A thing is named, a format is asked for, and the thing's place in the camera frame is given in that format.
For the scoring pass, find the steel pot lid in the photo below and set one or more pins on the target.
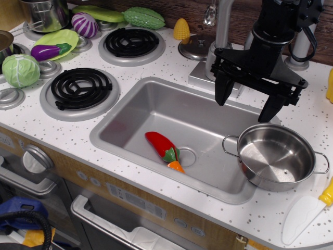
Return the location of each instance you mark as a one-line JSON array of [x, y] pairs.
[[195, 47]]

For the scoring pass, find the hanging silver spoon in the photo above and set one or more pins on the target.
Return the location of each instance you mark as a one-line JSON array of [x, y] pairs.
[[209, 17]]

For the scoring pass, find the black stove burner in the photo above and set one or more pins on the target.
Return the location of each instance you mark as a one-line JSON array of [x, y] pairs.
[[131, 47], [79, 94]]

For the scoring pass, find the red toy chili pepper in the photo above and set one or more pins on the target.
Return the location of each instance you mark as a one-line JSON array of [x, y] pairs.
[[163, 146]]

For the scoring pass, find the rear black stove burner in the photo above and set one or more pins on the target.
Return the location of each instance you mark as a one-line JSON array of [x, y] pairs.
[[131, 47]]

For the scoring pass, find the grey oven door handle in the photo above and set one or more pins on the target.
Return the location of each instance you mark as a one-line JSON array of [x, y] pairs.
[[43, 189]]

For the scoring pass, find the yellow toy at right edge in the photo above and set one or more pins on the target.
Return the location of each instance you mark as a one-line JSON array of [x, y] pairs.
[[329, 92]]

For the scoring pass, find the grey dishwasher handle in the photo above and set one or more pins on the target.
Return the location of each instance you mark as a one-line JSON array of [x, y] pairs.
[[139, 238]]

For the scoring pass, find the light green toy plate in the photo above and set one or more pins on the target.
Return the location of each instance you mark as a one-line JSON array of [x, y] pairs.
[[59, 37]]

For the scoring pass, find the front black stove burner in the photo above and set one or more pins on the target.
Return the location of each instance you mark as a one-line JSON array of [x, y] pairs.
[[79, 94]]

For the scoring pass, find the tall steel pot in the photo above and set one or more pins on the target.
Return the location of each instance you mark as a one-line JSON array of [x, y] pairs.
[[44, 16]]

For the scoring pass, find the green toy bitter gourd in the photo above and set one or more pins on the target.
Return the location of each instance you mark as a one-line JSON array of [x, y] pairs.
[[144, 18]]

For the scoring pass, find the purple toy eggplant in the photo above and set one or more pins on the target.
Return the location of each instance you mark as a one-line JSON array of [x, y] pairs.
[[47, 52]]

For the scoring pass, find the silver toy faucet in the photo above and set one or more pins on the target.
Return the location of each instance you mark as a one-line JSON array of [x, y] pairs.
[[202, 76]]

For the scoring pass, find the grey oven knob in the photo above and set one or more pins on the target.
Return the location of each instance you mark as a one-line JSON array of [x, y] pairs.
[[35, 160]]

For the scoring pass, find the small steel pan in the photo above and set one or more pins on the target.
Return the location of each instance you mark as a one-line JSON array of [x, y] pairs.
[[275, 158]]

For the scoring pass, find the white yellow toy knife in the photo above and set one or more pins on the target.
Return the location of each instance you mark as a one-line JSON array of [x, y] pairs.
[[303, 212]]

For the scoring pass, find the orange toy carrot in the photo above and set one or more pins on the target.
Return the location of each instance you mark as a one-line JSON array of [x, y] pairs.
[[176, 166]]

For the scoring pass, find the grey stove dial rear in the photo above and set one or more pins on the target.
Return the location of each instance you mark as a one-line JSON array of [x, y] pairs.
[[83, 45]]

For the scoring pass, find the grey plastic sink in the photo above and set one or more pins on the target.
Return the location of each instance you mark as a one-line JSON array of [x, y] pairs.
[[203, 131]]

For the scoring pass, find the green toy cabbage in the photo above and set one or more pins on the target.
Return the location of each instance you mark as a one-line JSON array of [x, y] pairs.
[[21, 70]]

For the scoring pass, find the grey stove dial front left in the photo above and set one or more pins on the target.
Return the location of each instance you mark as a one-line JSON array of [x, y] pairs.
[[11, 98]]

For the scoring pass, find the grey stove dial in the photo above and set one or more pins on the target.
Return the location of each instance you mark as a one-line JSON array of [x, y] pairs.
[[49, 69], [11, 98], [83, 45]]

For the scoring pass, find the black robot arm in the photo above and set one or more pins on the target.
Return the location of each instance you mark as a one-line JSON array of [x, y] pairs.
[[278, 17]]

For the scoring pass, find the purple white toy onion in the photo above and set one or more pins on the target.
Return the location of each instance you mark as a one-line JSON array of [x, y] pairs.
[[84, 25]]

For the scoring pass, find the grey stove dial middle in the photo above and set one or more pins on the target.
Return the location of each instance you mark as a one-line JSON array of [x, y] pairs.
[[49, 69]]

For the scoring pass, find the grey support pole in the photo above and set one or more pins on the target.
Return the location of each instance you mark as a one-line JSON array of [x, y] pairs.
[[303, 50]]

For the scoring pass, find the yellow toy corn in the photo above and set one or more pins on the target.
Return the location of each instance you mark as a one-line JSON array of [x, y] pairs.
[[181, 29]]

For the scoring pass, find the blue object bottom left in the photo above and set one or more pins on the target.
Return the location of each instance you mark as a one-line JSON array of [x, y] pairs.
[[19, 204]]

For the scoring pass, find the steel pot at left edge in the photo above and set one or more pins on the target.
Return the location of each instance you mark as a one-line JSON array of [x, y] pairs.
[[6, 45]]

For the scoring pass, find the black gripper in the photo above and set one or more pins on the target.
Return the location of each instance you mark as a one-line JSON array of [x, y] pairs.
[[260, 67]]

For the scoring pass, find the green toy pea pod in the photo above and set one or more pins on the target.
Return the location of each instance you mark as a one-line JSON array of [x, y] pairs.
[[99, 13]]

